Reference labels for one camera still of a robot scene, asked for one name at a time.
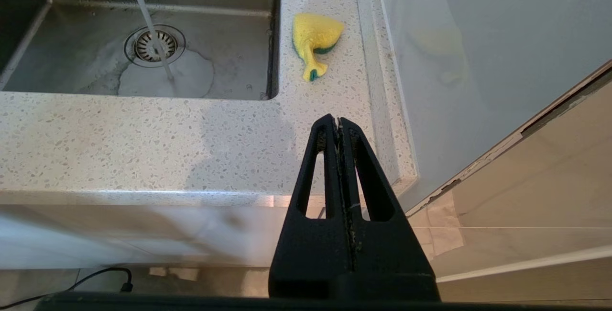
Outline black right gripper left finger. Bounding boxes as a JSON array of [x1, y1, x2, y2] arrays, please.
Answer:
[[269, 114, 355, 300]]

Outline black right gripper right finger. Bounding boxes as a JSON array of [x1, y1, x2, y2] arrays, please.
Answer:
[[337, 118, 439, 301]]

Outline yellow green sponge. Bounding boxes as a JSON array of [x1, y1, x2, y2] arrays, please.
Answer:
[[292, 13, 345, 82]]

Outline stainless steel sink basin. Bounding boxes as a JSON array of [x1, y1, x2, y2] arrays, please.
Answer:
[[0, 0, 282, 101]]

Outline round metal drain strainer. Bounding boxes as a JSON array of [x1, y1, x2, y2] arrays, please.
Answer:
[[124, 24, 186, 68]]

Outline thin black floor cable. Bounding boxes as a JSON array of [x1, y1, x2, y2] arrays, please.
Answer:
[[0, 267, 133, 309]]

